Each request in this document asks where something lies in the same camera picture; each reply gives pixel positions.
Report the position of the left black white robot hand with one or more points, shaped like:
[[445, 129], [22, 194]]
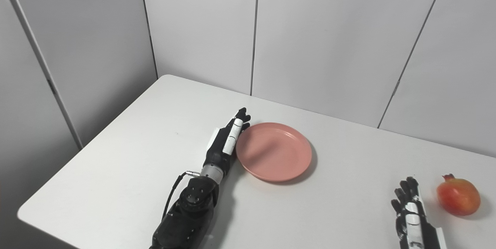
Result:
[[219, 150]]

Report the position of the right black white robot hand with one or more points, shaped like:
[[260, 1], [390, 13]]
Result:
[[420, 227]]

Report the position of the red pomegranate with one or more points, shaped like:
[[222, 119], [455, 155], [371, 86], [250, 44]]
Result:
[[458, 196]]

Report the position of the pink round plate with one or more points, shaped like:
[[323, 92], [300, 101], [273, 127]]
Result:
[[274, 152]]

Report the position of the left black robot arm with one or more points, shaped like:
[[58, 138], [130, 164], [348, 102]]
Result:
[[186, 214]]

